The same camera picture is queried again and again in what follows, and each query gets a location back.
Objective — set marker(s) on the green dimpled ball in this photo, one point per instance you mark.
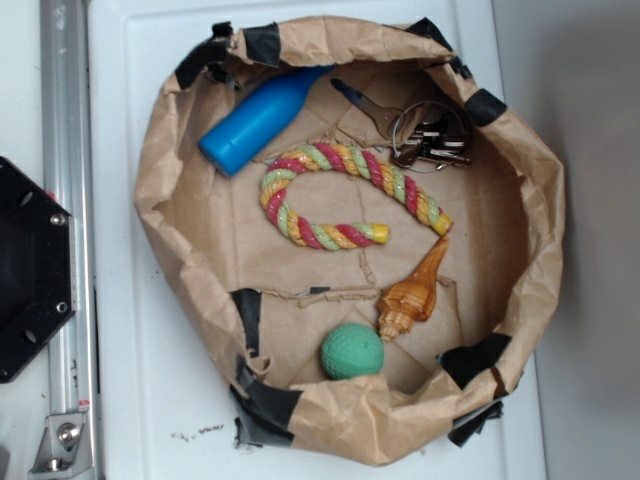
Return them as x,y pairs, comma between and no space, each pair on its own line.
351,350

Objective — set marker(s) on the aluminium rail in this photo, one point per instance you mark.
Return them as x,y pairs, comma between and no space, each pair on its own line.
73,351

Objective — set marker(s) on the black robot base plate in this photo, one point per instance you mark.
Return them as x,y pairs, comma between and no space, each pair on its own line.
36,273

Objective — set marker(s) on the bunch of metal keys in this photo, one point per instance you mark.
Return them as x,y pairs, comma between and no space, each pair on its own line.
427,131

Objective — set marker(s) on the metal corner bracket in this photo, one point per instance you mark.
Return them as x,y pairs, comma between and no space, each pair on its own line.
64,451

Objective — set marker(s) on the blue plastic bottle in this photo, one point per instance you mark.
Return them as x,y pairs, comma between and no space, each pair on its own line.
258,119

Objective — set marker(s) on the orange spiral seashell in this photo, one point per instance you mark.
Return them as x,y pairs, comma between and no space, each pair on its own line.
412,299

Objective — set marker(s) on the brown paper bag bin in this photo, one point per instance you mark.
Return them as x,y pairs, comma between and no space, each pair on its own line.
266,263

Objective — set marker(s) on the white tray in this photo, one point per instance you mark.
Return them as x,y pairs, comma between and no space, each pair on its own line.
166,411

